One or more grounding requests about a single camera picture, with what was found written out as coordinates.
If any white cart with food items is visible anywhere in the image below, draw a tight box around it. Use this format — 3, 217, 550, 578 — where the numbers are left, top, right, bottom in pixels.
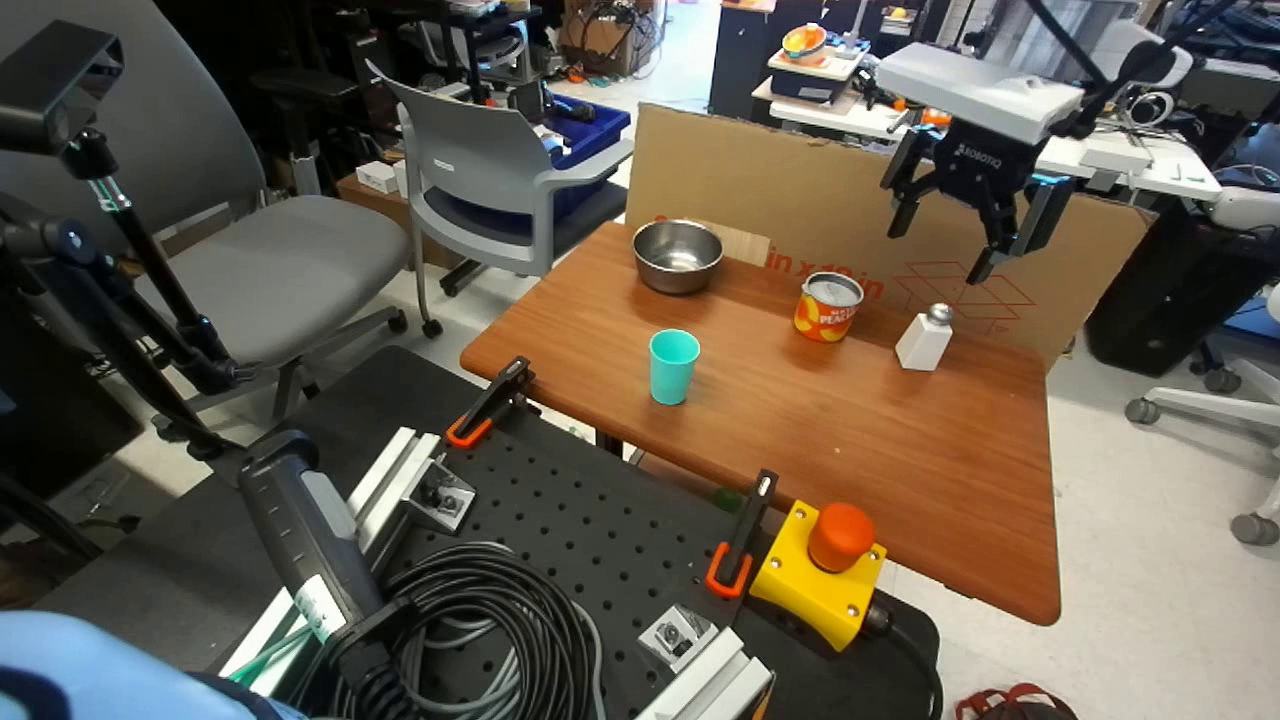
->
752, 16, 914, 145

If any small metal bracket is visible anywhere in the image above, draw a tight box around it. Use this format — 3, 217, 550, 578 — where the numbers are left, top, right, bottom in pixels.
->
635, 599, 724, 677
403, 462, 482, 534

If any blue cloth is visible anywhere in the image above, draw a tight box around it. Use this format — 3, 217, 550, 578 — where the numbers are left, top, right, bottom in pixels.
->
0, 606, 306, 720

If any black camera stand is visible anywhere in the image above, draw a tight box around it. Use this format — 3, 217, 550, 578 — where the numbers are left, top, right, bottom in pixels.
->
0, 124, 252, 462

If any short aluminium rail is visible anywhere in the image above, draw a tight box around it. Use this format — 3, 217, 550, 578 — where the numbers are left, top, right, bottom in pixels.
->
633, 624, 775, 720

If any long aluminium rail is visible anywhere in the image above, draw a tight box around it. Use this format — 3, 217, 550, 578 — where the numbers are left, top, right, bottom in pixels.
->
218, 423, 463, 685

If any black camera on stand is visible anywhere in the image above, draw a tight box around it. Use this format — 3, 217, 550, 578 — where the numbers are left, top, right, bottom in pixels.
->
0, 16, 129, 154

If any tray with orange fruit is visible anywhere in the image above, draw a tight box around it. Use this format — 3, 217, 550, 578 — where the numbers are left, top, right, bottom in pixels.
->
775, 21, 834, 67

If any black perforated breadboard base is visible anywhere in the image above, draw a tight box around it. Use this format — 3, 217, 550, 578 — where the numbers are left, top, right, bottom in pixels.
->
285, 410, 950, 720

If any stainless steel bowl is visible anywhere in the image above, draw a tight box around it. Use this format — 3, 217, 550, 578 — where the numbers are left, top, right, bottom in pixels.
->
630, 217, 728, 298

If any brown cardboard sheet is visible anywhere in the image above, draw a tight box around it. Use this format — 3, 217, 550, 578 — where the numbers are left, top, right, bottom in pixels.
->
626, 98, 1162, 377

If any grey fabric office chair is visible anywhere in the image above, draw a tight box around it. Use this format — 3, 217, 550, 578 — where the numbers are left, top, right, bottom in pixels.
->
0, 0, 415, 431

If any blue plastic bin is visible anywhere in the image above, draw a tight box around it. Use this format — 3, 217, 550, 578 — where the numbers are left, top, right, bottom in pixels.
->
532, 92, 635, 171

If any teal plastic cup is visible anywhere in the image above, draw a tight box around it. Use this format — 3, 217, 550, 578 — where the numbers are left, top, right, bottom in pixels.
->
646, 323, 703, 410

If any black clamp with orange handle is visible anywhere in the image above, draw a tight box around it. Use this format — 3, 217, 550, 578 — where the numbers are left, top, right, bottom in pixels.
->
442, 353, 537, 456
700, 468, 782, 606

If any yellow emergency stop button box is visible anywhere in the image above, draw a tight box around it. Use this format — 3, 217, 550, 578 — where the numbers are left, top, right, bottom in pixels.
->
745, 497, 893, 655

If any orange printed tin can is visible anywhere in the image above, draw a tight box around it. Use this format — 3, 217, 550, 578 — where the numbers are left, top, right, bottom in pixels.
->
791, 268, 869, 347

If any white salt shaker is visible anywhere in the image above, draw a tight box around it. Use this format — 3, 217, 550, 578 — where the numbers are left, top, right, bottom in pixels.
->
893, 298, 959, 377

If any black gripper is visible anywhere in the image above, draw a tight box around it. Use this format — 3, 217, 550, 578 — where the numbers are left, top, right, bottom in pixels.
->
880, 119, 1072, 289

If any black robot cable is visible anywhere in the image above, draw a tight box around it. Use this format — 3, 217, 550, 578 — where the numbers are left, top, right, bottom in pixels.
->
1020, 0, 1115, 92

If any black power supply unit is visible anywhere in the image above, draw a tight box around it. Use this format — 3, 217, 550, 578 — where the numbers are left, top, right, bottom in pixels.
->
237, 429, 392, 631

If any white chair base with wheels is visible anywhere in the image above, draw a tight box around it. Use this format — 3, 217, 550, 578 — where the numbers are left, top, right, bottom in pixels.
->
1122, 282, 1280, 552

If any light grey plastic chair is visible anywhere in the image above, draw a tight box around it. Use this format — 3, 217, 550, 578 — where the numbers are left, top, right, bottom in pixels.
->
360, 54, 633, 338

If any red strap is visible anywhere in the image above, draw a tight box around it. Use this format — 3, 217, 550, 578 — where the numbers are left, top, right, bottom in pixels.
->
951, 681, 1082, 720

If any coiled black cable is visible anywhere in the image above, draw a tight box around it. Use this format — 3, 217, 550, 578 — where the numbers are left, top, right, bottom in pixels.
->
314, 534, 611, 720

